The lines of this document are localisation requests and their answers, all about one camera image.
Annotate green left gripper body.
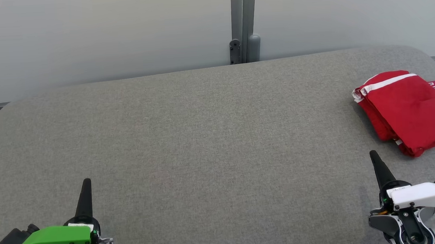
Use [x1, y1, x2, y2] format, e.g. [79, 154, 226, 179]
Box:
[13, 214, 115, 244]

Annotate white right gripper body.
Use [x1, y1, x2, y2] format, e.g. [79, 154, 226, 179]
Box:
[366, 178, 435, 244]

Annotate red shorts with white stripe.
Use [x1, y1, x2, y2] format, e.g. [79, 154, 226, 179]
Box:
[351, 68, 435, 161]

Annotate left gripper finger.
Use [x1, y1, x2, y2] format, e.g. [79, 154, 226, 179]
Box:
[73, 178, 94, 219]

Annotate dark grey hinge bracket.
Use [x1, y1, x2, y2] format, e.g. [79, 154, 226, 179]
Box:
[229, 39, 242, 65]

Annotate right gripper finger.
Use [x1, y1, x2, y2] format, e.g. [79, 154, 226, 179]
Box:
[369, 149, 398, 191]

